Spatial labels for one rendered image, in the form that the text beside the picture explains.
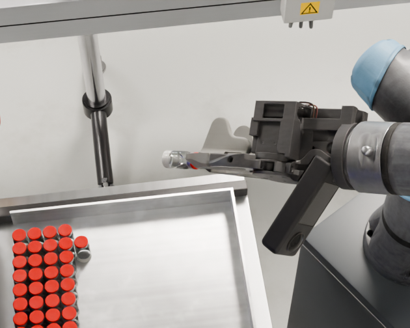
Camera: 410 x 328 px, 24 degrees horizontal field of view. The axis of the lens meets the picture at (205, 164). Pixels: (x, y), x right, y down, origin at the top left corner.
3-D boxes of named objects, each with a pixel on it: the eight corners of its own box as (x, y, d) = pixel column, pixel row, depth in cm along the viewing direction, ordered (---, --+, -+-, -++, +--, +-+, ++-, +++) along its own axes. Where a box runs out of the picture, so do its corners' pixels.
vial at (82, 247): (77, 263, 142) (73, 248, 138) (76, 250, 143) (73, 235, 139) (92, 261, 142) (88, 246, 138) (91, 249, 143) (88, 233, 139)
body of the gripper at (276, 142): (283, 114, 110) (379, 117, 103) (273, 187, 109) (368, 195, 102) (248, 99, 104) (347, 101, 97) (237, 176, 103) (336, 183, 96)
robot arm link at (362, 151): (405, 200, 100) (373, 188, 93) (366, 196, 102) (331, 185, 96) (414, 130, 100) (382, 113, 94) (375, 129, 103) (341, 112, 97)
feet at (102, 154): (92, 205, 251) (87, 176, 240) (81, 62, 279) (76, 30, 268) (123, 202, 252) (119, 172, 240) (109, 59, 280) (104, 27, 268)
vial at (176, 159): (159, 166, 113) (188, 168, 110) (162, 148, 113) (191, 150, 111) (170, 169, 115) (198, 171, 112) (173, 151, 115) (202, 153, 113)
